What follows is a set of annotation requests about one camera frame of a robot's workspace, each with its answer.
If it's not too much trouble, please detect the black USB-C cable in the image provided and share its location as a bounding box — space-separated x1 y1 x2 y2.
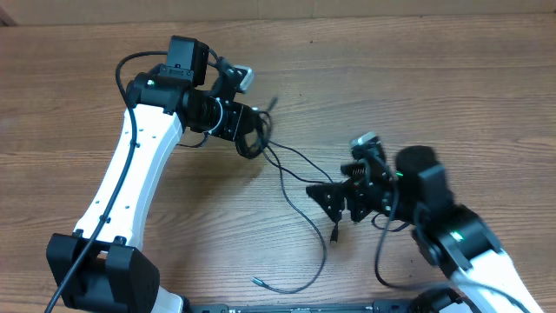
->
234 108 328 295

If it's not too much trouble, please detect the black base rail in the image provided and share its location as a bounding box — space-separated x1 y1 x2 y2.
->
186 299 412 313

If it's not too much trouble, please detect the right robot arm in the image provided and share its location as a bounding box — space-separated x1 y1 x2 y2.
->
306 143 541 312

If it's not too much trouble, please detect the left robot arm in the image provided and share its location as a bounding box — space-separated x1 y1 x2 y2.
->
46 36 264 312

